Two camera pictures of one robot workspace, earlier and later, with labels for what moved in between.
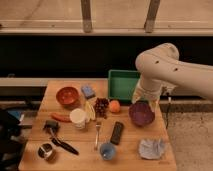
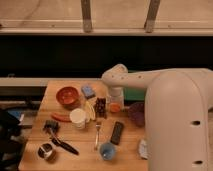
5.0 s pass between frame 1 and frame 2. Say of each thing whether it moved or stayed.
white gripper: moved
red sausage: stayed
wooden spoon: stayed
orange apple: stayed
